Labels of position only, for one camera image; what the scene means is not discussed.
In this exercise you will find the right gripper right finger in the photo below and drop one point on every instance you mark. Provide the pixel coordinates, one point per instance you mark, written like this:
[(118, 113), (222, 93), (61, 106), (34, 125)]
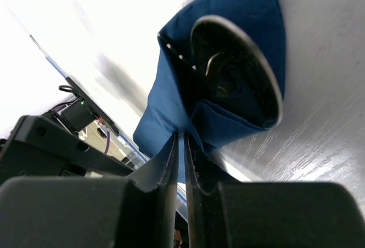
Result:
[(224, 212)]

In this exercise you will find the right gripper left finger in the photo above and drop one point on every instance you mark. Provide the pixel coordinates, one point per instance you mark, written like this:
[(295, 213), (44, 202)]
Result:
[(133, 211)]

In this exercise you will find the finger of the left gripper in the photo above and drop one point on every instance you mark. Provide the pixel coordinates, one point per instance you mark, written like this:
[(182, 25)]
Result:
[(39, 147)]

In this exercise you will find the blue paper napkin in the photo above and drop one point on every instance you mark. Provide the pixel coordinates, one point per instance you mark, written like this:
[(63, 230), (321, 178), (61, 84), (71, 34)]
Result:
[(210, 125)]

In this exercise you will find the silver fork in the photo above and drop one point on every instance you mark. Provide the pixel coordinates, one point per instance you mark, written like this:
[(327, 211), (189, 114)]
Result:
[(191, 83)]

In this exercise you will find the silver spoon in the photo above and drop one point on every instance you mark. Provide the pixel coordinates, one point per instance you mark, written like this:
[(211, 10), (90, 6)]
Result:
[(237, 76)]

